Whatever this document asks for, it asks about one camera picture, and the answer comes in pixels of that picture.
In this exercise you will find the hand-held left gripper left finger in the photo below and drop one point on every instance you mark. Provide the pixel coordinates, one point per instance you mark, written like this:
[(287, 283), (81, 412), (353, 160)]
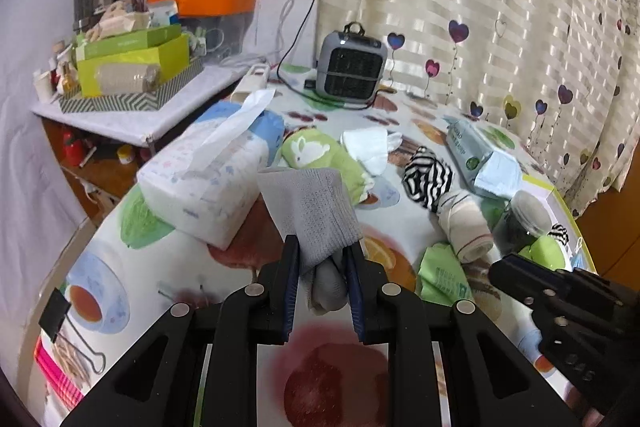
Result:
[(290, 292)]

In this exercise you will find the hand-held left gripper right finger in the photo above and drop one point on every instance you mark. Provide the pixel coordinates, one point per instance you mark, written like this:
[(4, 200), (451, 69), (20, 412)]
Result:
[(356, 297)]

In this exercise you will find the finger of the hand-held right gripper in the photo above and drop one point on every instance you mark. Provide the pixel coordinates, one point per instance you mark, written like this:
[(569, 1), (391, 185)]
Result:
[(525, 282), (585, 281)]

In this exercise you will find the blue face masks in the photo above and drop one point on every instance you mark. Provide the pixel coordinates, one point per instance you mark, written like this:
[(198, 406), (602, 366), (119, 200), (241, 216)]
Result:
[(579, 254)]

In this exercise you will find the black white striped sock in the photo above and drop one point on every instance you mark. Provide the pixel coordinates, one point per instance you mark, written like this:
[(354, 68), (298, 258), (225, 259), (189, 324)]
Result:
[(559, 234), (427, 177)]

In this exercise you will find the green packet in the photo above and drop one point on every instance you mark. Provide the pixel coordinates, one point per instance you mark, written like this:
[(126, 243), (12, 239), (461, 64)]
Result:
[(442, 274)]

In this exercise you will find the beige cloth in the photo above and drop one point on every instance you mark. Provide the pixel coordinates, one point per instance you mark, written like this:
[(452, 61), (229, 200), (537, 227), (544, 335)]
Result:
[(462, 222)]

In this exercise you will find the grey sock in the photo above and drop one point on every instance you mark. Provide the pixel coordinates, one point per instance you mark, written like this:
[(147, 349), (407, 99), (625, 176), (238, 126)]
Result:
[(310, 207)]

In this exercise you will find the yellow-green cardboard box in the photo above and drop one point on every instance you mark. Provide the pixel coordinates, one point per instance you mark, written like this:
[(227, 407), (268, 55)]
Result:
[(540, 184)]

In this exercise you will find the green rabbit print towel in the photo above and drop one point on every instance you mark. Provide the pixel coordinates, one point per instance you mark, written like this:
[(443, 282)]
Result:
[(320, 157)]

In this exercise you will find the green cream jar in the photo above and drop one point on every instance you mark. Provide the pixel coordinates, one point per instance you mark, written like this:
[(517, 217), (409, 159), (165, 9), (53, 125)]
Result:
[(545, 252)]

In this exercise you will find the clear jar with dark contents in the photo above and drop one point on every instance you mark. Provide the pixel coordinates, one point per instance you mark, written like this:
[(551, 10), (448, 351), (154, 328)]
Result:
[(525, 219)]

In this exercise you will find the blue face mask pack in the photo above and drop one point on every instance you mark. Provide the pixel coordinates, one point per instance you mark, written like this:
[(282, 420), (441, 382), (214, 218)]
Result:
[(480, 157)]

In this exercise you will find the white blue tissue pack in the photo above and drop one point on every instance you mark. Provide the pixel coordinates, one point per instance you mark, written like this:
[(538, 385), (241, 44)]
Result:
[(200, 187)]

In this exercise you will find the small yellow lid jar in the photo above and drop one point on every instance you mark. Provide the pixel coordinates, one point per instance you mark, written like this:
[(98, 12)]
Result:
[(125, 154)]

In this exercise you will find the white plastic tube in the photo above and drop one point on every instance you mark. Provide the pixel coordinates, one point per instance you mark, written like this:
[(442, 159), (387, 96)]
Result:
[(252, 79)]

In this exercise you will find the wooden clothespins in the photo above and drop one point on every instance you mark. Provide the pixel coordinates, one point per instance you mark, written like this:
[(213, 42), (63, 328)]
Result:
[(70, 359)]

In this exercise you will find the white side table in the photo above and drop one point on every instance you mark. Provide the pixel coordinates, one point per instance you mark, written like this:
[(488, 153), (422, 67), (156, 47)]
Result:
[(130, 124)]

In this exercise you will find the grey space heater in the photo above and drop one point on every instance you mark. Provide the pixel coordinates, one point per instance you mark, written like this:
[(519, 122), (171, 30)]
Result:
[(350, 62)]

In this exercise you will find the black binder clip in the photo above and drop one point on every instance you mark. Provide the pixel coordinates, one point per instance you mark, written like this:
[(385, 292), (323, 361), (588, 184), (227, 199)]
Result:
[(52, 314)]

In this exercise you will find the chevron pattern tray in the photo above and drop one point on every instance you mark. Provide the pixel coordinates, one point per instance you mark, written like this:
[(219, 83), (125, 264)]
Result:
[(115, 102)]

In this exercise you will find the red plastic toy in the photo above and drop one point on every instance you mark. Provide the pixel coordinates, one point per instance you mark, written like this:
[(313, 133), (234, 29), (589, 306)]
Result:
[(72, 149)]

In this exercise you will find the clear plastic container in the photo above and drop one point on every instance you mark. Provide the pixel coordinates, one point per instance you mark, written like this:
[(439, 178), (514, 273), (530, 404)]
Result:
[(220, 39)]

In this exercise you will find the lime carton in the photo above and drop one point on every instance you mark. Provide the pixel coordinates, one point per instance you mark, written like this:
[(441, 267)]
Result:
[(170, 57)]

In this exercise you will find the beige bandage roll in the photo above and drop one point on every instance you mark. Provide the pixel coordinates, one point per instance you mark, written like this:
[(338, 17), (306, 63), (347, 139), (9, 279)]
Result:
[(125, 78)]

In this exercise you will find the heart print curtain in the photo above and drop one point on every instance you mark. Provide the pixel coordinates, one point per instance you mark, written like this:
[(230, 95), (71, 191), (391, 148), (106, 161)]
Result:
[(475, 7)]

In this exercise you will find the green carton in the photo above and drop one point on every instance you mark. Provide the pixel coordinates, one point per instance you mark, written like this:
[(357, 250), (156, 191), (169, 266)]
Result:
[(130, 42)]

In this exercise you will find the orange box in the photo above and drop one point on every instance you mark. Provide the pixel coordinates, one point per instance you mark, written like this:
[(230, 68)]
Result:
[(210, 2)]

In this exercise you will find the white teal carton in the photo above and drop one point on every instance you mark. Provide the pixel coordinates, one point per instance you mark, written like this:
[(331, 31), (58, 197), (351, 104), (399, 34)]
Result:
[(165, 13)]

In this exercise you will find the small cosmetic bottles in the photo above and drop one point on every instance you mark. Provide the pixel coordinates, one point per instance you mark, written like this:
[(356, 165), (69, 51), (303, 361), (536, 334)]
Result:
[(55, 77)]

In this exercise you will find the beige wrapped packets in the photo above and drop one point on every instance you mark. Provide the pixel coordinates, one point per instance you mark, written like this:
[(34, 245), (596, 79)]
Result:
[(120, 19)]

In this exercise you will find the tall glass jar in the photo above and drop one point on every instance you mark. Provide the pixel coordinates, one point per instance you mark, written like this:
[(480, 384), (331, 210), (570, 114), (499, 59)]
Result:
[(83, 2)]

